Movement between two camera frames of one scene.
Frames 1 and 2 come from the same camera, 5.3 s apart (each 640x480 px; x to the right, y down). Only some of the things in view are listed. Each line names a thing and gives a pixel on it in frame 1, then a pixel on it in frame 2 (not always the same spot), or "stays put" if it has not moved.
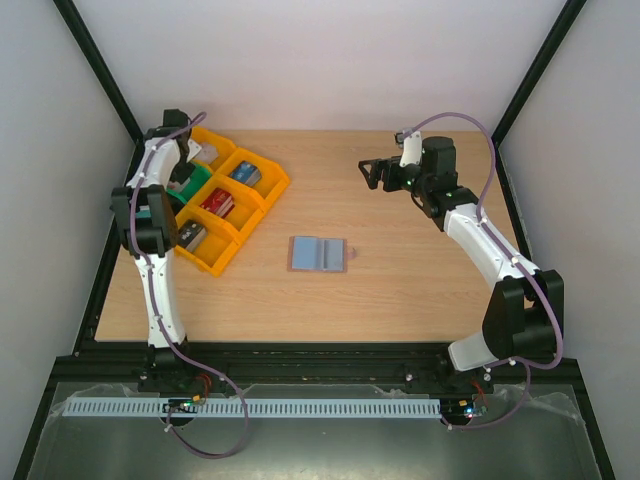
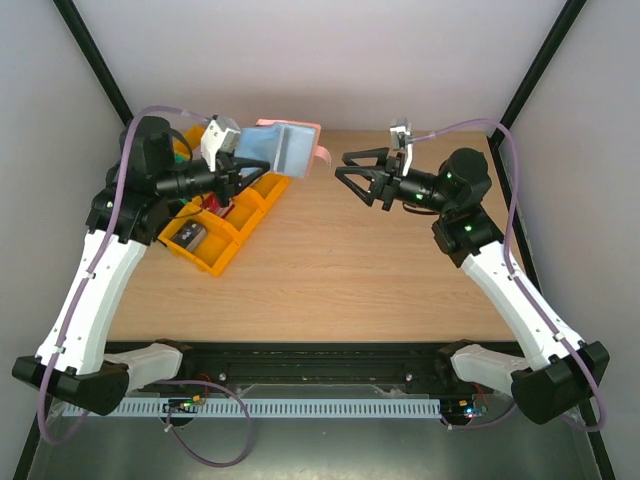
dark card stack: x=191 y=235 stays put
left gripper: x=184 y=175 to x=229 y=178
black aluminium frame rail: x=295 y=363 stays put
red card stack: x=219 y=202 stays put
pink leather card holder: x=319 y=253 to x=288 y=147
